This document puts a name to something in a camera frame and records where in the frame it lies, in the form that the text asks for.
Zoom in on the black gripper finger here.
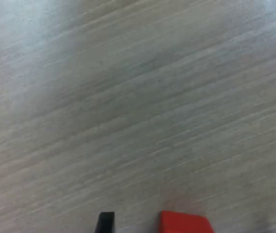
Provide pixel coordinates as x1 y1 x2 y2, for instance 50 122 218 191
95 212 116 233

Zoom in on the red cube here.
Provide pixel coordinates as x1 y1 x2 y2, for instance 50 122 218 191
157 210 216 233

